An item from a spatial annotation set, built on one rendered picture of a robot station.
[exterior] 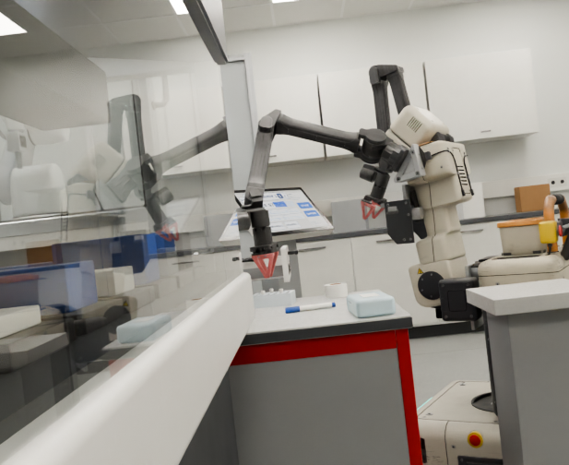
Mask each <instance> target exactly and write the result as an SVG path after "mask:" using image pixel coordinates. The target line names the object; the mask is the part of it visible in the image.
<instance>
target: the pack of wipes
mask: <svg viewBox="0 0 569 465"><path fill-rule="evenodd" d="M347 307H348V310H349V311H350V312H351V313H353V314H354V315H355V316H356V317H358V318H366V317H374V316H388V315H393V314H394V313H395V312H396V305H395V299H394V297H392V296H390V295H388V294H386V293H383V292H365V293H357V294H350V295H348V296H347Z"/></svg>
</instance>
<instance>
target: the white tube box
mask: <svg viewBox="0 0 569 465"><path fill-rule="evenodd" d="M253 297H254V306H255V309H256V308H267V307H277V306H287V305H293V304H294V303H295V302H296V296H295V290H288V291H283V292H281V293H279V292H265V294H261V293H256V294H254V295H253Z"/></svg>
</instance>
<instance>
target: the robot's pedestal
mask: <svg viewBox="0 0 569 465"><path fill-rule="evenodd" d="M466 294H467V302H468V303H469V304H473V305H475V306H477V307H478V308H480V309H482V310H484V311H486V313H487V321H488V330H489V338H490V346H491V356H492V371H493V380H494V388H495V397H496V405H497V413H498V422H499V430H500V438H501V447H502V455H503V464H504V465H569V280H568V279H556V280H540V281H531V282H522V283H514V284H505V285H496V286H488V287H479V288H471V289H466Z"/></svg>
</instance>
